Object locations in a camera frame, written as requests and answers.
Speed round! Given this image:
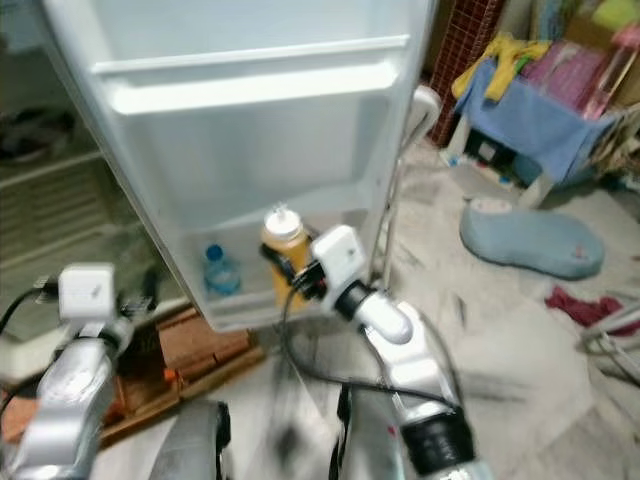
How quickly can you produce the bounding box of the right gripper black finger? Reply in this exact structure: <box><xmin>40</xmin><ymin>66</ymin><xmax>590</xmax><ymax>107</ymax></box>
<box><xmin>259</xmin><ymin>243</ymin><xmax>301</xmax><ymax>291</ymax></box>

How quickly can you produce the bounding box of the yellow bottle with white cap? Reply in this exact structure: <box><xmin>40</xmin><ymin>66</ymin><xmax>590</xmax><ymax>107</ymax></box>
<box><xmin>260</xmin><ymin>202</ymin><xmax>311</xmax><ymax>309</ymax></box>

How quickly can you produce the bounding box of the grey fridge door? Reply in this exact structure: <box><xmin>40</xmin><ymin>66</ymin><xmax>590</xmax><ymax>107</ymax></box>
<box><xmin>45</xmin><ymin>0</ymin><xmax>439</xmax><ymax>334</ymax></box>

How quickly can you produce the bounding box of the slatted white fridge shelf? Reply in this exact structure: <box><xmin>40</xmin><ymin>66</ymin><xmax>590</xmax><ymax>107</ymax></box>
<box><xmin>0</xmin><ymin>158</ymin><xmax>151</xmax><ymax>291</ymax></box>

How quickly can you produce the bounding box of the grey fridge cabinet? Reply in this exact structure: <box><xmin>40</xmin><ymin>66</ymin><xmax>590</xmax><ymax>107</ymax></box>
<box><xmin>0</xmin><ymin>0</ymin><xmax>201</xmax><ymax>341</ymax></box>

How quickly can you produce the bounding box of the water bottle with blue cap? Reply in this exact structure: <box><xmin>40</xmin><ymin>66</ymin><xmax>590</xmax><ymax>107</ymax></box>
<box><xmin>203</xmin><ymin>243</ymin><xmax>241</xmax><ymax>298</ymax></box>

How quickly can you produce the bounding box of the grey robot left leg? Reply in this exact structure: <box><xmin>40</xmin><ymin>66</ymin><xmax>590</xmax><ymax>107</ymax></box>
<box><xmin>160</xmin><ymin>400</ymin><xmax>231</xmax><ymax>480</ymax></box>

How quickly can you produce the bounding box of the grey robot leg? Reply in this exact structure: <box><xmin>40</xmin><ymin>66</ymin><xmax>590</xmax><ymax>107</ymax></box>
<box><xmin>160</xmin><ymin>400</ymin><xmax>231</xmax><ymax>480</ymax></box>
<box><xmin>328</xmin><ymin>385</ymin><xmax>411</xmax><ymax>480</ymax></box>

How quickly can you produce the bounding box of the grey robot right leg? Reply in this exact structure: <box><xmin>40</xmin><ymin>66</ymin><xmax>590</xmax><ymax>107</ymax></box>
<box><xmin>328</xmin><ymin>385</ymin><xmax>411</xmax><ymax>480</ymax></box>

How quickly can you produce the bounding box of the metal bowl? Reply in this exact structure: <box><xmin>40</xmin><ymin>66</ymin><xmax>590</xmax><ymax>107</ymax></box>
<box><xmin>0</xmin><ymin>108</ymin><xmax>76</xmax><ymax>166</ymax></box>

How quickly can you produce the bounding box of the blue-grey cushion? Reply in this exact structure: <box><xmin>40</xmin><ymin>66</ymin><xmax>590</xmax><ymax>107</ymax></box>
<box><xmin>460</xmin><ymin>195</ymin><xmax>608</xmax><ymax>281</ymax></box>

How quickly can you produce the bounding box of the blue cloth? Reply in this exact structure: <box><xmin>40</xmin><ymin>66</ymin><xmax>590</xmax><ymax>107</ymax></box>
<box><xmin>453</xmin><ymin>58</ymin><xmax>623</xmax><ymax>187</ymax></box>

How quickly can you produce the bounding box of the dark red cloth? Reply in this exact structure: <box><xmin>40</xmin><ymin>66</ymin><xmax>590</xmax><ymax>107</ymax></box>
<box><xmin>545</xmin><ymin>285</ymin><xmax>640</xmax><ymax>336</ymax></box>

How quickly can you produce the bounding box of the yellow cloth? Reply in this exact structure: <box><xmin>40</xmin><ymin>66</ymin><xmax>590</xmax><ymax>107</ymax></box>
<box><xmin>453</xmin><ymin>32</ymin><xmax>553</xmax><ymax>103</ymax></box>

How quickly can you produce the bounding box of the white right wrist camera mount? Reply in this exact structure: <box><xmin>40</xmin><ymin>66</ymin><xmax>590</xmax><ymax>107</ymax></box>
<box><xmin>310</xmin><ymin>224</ymin><xmax>369</xmax><ymax>293</ymax></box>

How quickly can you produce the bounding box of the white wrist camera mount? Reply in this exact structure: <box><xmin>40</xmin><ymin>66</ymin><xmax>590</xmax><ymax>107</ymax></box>
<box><xmin>310</xmin><ymin>224</ymin><xmax>369</xmax><ymax>293</ymax></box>
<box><xmin>57</xmin><ymin>262</ymin><xmax>117</xmax><ymax>323</ymax></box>

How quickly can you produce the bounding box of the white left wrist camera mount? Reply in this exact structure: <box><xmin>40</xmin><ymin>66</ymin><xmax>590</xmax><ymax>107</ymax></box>
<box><xmin>57</xmin><ymin>262</ymin><xmax>117</xmax><ymax>323</ymax></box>

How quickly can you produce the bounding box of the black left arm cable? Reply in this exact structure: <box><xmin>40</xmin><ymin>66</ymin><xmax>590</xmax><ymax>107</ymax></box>
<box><xmin>0</xmin><ymin>283</ymin><xmax>61</xmax><ymax>341</ymax></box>

